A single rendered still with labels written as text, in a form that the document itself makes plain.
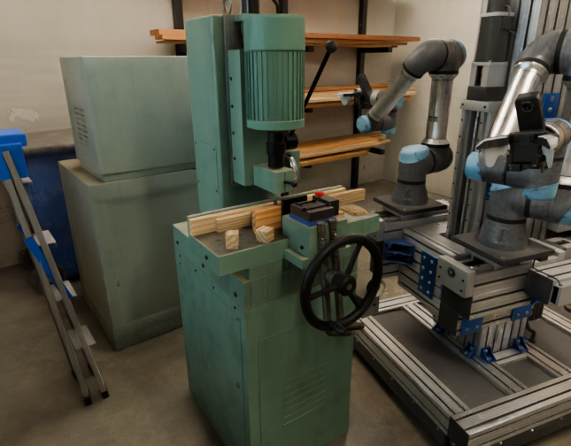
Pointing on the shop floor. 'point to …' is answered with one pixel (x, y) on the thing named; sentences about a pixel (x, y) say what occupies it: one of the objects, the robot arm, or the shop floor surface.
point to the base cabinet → (264, 365)
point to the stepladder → (7, 150)
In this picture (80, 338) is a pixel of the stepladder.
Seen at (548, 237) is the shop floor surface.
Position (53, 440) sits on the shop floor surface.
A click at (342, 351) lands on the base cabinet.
